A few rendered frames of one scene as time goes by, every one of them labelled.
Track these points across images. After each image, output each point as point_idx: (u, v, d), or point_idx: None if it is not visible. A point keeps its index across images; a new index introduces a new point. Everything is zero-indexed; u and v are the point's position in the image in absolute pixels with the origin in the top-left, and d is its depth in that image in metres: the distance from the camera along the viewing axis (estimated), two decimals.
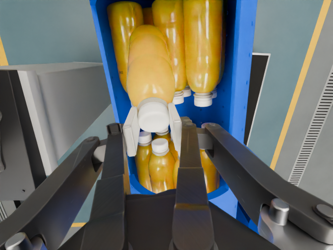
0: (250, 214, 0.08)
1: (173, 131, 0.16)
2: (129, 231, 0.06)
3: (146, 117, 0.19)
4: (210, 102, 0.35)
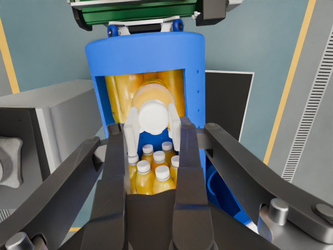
0: (249, 214, 0.08)
1: (172, 131, 0.16)
2: (129, 231, 0.06)
3: None
4: None
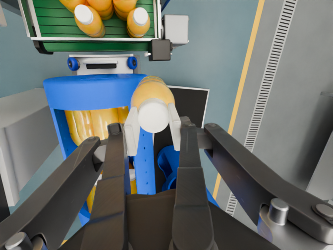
0: (249, 214, 0.08)
1: (172, 131, 0.16)
2: (129, 231, 0.06)
3: None
4: None
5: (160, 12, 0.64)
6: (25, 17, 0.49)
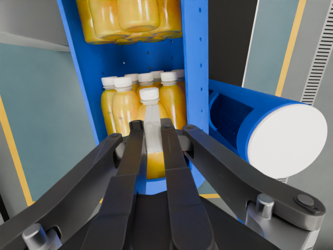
0: (236, 211, 0.09)
1: (153, 132, 0.16)
2: (129, 231, 0.06)
3: None
4: None
5: None
6: None
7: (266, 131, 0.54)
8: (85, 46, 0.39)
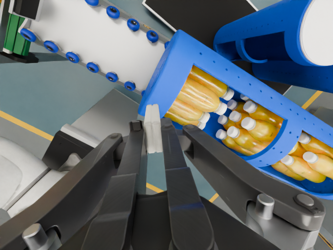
0: (236, 211, 0.09)
1: (153, 132, 0.16)
2: (129, 231, 0.06)
3: (206, 121, 0.58)
4: (232, 92, 0.55)
5: None
6: None
7: (311, 38, 0.59)
8: None
